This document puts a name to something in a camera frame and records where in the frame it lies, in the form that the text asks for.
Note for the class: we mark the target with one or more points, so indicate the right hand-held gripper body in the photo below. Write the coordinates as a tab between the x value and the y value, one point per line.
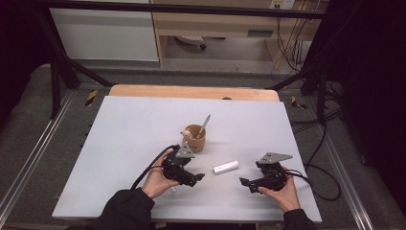
273	172

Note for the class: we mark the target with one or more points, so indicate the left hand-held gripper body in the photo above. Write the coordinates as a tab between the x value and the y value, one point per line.
177	164

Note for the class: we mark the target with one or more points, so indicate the wooden pen holder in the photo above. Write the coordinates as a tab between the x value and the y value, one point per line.
195	139

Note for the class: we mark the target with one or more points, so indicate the spoon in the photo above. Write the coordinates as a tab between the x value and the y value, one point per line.
203	126

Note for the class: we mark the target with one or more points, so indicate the person's right hand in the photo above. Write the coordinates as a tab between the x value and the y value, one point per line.
285	195

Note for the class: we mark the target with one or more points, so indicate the person's left hand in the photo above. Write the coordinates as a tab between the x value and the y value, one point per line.
157	182

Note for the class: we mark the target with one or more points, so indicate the white cylindrical tube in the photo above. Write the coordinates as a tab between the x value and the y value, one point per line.
225	167

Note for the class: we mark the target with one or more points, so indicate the wooden table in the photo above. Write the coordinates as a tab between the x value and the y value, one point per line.
191	92

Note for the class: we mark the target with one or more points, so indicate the yellow black tape marker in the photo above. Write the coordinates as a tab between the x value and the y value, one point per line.
297	103
91	97

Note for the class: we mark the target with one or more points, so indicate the office chair base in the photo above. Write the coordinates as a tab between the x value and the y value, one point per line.
193	41

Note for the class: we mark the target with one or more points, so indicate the wooden desk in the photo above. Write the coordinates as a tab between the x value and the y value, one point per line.
223	27

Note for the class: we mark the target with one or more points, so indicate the white cabinet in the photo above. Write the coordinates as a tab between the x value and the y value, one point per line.
102	32

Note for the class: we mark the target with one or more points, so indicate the aluminium rail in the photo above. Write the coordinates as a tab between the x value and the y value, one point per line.
35	150
348	185

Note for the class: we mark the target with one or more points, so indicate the black metal frame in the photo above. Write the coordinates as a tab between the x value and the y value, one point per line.
178	8

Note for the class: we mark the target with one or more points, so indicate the wall power socket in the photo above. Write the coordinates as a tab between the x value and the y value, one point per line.
281	4

